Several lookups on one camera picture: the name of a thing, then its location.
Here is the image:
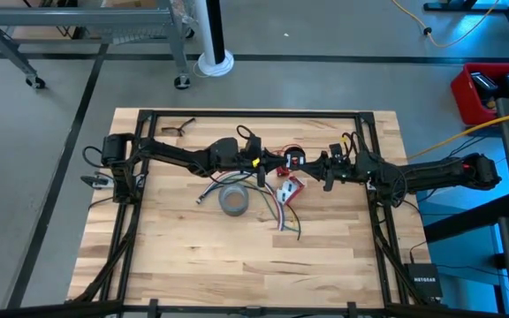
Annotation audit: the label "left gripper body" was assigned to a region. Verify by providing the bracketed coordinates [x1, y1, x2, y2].
[236, 151, 268, 189]

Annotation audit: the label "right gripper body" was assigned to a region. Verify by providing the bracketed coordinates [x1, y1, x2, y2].
[322, 151, 361, 193]

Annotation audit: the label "red tape dispenser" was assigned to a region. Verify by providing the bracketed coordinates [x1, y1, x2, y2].
[276, 175, 307, 207]

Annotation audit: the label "black cylindrical container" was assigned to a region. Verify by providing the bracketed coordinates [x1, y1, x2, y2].
[217, 183, 250, 217]

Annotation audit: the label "clear safety glasses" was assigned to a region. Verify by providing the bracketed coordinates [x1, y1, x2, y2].
[160, 117, 197, 137]

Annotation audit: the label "black desk crossbar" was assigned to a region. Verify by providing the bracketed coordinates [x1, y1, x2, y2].
[422, 193, 509, 244]

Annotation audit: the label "red plastic bin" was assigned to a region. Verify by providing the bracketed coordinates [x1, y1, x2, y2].
[451, 62, 509, 126]

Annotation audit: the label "grey metal clamp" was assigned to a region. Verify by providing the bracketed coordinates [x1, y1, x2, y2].
[80, 173, 117, 190]

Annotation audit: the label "black desk stand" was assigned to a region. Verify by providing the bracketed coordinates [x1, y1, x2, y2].
[422, 0, 509, 58]

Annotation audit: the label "grey metal cart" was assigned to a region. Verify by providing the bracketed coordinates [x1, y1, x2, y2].
[0, 0, 196, 91]

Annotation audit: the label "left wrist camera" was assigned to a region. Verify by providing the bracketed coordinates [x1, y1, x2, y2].
[244, 133, 263, 155]

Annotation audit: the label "black rig frame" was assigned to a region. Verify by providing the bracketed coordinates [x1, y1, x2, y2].
[0, 109, 509, 318]

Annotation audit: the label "white cord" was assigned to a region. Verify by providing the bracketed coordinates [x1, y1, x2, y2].
[196, 170, 285, 232]

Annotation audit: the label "black cord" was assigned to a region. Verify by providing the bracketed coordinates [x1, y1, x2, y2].
[254, 183, 303, 242]

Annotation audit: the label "green cord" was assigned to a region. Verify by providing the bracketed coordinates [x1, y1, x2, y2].
[241, 177, 302, 234]

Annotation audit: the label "white round-based post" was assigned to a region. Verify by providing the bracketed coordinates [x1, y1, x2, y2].
[194, 0, 236, 78]

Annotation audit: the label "black Netgear switch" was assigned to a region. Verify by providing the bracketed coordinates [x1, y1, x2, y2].
[403, 262, 444, 299]

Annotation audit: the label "yellow hanging cable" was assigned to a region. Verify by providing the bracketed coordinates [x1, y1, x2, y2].
[406, 107, 509, 161]

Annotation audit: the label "orange floor extension cable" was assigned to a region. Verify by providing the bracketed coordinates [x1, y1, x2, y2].
[390, 0, 502, 49]

